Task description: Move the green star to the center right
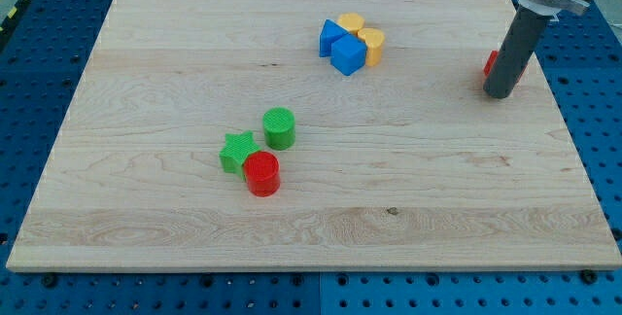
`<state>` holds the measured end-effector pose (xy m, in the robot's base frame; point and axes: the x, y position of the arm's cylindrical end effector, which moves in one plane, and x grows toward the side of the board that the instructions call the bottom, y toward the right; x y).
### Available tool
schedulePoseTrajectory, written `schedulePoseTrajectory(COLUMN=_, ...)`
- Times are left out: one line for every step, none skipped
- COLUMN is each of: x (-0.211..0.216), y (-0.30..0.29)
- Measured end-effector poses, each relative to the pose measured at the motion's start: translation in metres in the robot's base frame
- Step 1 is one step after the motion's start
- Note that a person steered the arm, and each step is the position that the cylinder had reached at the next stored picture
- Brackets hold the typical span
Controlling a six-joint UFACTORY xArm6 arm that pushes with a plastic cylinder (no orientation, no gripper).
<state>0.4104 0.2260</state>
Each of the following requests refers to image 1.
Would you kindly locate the green star block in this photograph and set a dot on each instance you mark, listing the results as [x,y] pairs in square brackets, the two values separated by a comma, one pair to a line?
[238,147]

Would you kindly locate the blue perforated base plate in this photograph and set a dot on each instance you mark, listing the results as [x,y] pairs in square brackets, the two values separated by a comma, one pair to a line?
[40,69]

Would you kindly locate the red block behind tool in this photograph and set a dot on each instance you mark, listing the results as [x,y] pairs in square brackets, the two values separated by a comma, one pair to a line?
[490,63]

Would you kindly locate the yellow hexagon block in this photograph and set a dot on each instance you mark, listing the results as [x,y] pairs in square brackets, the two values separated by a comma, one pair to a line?
[352,22]

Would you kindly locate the wooden board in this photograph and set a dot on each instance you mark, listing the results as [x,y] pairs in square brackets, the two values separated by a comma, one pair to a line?
[404,166]

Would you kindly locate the yellow heart block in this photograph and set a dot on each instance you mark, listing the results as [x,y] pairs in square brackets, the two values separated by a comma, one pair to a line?
[374,40]

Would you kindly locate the blue cube block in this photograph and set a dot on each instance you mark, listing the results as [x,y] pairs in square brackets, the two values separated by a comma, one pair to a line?
[348,54]

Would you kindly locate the red cylinder block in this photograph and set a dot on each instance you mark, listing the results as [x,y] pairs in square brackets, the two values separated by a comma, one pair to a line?
[262,173]

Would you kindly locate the green cylinder block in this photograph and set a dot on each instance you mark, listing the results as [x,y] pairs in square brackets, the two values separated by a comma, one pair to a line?
[279,128]

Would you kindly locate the blue triangle block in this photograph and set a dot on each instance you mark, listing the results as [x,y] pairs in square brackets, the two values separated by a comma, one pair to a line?
[331,32]

